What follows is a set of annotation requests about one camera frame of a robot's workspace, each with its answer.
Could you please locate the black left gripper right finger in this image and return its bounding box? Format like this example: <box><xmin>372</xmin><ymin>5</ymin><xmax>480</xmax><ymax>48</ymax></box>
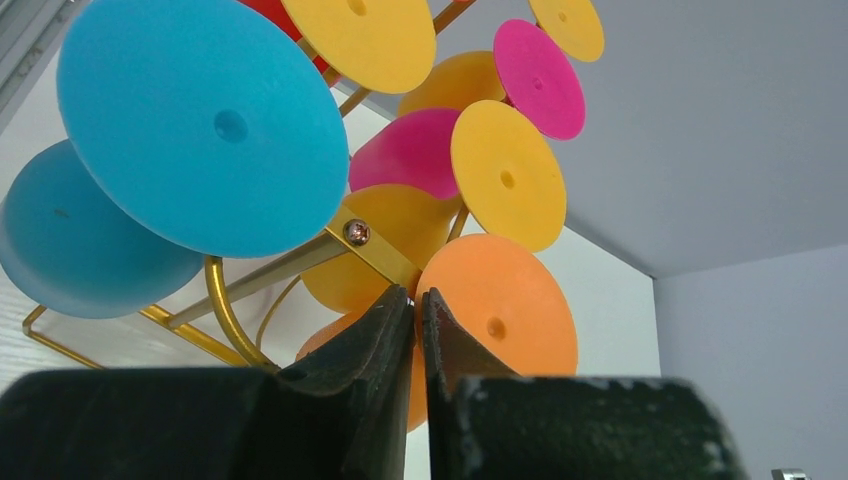
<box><xmin>421</xmin><ymin>290</ymin><xmax>747</xmax><ymax>479</ymax></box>

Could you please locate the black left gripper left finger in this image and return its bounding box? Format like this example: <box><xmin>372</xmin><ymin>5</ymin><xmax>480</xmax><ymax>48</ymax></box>
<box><xmin>1</xmin><ymin>286</ymin><xmax>413</xmax><ymax>479</ymax></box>

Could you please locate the orange wine glass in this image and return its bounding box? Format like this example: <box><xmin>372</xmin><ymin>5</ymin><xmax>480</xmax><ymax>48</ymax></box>
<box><xmin>296</xmin><ymin>233</ymin><xmax>580</xmax><ymax>433</ymax></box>

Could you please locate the pink wine glass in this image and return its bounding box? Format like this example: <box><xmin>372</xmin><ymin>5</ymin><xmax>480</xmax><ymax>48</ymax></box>
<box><xmin>348</xmin><ymin>19</ymin><xmax>586</xmax><ymax>199</ymax></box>

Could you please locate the blue wine glass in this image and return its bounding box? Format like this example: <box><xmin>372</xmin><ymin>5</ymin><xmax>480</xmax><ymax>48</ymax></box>
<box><xmin>1</xmin><ymin>1</ymin><xmax>348</xmax><ymax>319</ymax></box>

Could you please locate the yellow wine glass left row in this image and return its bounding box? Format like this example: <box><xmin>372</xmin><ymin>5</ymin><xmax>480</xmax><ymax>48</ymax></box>
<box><xmin>282</xmin><ymin>0</ymin><xmax>437</xmax><ymax>94</ymax></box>

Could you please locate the red wine glass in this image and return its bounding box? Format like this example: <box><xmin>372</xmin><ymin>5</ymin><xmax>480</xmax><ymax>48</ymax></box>
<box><xmin>241</xmin><ymin>0</ymin><xmax>303</xmax><ymax>42</ymax></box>

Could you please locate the gold wire glass rack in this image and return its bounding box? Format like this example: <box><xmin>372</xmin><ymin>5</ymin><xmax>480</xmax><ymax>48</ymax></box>
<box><xmin>21</xmin><ymin>0</ymin><xmax>478</xmax><ymax>371</ymax></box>

